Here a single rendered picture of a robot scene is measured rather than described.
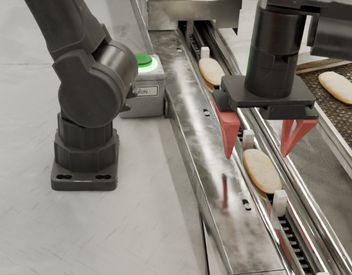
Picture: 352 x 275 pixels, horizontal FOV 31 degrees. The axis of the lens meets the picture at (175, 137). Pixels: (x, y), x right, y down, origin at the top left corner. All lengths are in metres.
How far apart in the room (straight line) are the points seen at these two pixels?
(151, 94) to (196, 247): 0.31
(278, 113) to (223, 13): 0.49
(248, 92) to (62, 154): 0.26
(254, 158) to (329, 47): 0.20
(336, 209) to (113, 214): 0.29
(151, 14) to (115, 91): 0.45
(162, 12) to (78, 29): 0.45
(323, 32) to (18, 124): 0.49
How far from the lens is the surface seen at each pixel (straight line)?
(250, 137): 0.88
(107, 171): 0.84
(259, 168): 0.82
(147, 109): 0.98
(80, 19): 0.77
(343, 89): 0.94
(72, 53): 0.75
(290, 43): 0.72
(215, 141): 0.86
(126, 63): 0.81
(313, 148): 0.96
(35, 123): 0.99
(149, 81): 0.96
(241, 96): 0.74
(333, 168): 0.92
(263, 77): 0.74
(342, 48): 0.72
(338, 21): 0.72
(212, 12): 1.21
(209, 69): 1.06
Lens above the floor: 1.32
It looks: 32 degrees down
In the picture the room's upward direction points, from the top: 3 degrees clockwise
